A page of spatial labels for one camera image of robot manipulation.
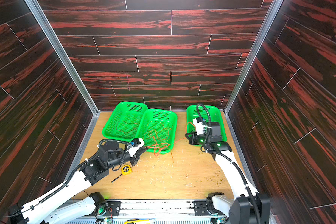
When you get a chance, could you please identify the red orange cables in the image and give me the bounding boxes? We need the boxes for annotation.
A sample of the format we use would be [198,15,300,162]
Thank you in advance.
[144,121,197,163]

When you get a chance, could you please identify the orange cable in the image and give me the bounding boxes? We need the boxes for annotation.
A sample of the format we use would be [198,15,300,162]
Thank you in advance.
[146,120,173,145]

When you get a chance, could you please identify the thin red cable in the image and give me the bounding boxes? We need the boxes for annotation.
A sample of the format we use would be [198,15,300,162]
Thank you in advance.
[115,120,141,134]

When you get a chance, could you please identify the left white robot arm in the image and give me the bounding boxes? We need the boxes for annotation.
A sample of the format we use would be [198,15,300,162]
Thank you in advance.
[7,138,147,224]

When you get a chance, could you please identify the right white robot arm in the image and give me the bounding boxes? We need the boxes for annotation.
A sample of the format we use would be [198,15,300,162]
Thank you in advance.
[185,104,271,224]

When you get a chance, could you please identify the yellow tape measure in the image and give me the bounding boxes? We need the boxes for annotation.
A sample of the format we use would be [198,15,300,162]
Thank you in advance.
[111,165,132,183]

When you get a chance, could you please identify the middle green basket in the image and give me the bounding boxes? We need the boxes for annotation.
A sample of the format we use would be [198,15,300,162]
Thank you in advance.
[135,109,178,156]

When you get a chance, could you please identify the green basket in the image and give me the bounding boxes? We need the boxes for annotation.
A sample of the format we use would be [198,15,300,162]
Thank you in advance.
[135,109,178,156]
[186,105,227,144]
[102,101,148,142]

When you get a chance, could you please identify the right green basket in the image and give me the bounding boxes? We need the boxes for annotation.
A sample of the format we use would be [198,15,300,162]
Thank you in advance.
[186,105,227,144]

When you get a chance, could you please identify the left green basket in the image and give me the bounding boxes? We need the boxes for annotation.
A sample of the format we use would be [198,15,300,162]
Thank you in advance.
[102,101,148,142]

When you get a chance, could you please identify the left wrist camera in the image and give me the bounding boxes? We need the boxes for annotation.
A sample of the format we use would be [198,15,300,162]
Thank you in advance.
[128,138,145,157]

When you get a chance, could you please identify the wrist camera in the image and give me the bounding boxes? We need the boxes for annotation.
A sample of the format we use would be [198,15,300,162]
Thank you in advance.
[193,117,211,135]
[128,138,145,157]

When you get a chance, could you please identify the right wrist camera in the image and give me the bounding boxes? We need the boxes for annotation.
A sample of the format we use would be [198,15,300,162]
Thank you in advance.
[193,117,211,135]

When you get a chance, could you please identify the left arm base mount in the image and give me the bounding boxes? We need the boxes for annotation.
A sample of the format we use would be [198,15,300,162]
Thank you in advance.
[87,200,122,217]

